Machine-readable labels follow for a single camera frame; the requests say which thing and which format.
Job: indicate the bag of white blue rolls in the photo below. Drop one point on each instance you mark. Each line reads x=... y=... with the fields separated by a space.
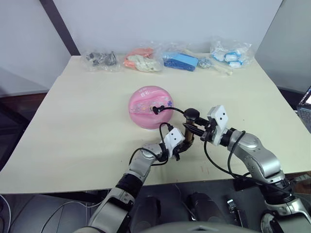
x=230 y=54

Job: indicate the grey robot torso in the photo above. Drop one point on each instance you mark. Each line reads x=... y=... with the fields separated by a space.
x=192 y=228

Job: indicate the bag of black parts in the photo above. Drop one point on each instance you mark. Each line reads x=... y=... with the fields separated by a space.
x=102 y=59

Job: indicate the grey laptop computer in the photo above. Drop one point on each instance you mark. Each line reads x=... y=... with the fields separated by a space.
x=305 y=116

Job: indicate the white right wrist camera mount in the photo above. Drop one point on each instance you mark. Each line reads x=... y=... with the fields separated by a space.
x=219 y=119

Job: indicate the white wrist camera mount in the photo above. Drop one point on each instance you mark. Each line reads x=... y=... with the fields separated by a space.
x=173 y=138
x=219 y=119

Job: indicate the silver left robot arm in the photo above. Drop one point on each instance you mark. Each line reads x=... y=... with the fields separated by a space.
x=143 y=162

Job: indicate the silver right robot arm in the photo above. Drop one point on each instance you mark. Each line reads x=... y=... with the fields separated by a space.
x=257 y=155

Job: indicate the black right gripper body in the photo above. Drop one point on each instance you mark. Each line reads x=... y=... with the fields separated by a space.
x=210 y=132

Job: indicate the bag of orange white gloves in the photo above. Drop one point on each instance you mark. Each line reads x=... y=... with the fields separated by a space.
x=141 y=61

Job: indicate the small bag of silver screws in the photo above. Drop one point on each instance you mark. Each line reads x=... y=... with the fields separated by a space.
x=204 y=63

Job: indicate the small black device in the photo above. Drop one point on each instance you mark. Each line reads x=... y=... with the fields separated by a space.
x=231 y=205

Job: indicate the dark diagonal frame beam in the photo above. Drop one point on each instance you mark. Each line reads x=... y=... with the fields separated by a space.
x=60 y=24

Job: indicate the pink printed ball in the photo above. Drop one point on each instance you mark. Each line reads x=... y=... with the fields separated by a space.
x=150 y=106

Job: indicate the cream bone-shaped sticks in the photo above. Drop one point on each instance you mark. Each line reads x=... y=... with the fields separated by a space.
x=222 y=69

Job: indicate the dark rounded shape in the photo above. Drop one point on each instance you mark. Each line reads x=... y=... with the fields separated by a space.
x=204 y=207
x=145 y=213

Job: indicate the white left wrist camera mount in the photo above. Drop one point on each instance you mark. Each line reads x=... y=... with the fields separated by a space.
x=173 y=138

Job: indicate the bag of blue items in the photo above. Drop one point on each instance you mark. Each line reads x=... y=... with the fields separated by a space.
x=181 y=60

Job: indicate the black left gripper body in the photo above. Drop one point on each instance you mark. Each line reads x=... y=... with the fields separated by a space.
x=177 y=153

